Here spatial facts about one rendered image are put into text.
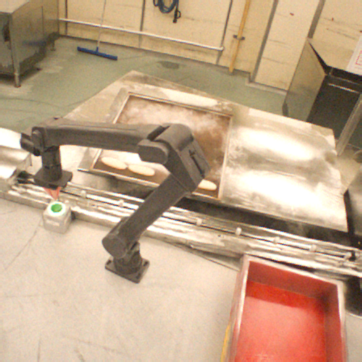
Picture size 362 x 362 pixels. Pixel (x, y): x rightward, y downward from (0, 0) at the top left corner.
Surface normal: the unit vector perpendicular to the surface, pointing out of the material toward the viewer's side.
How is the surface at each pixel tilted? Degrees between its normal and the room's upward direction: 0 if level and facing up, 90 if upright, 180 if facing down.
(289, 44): 90
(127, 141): 88
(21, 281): 0
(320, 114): 90
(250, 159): 10
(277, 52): 90
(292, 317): 0
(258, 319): 0
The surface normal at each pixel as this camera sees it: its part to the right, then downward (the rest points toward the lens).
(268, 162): 0.13, -0.62
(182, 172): -0.47, 0.52
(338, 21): -0.17, 0.62
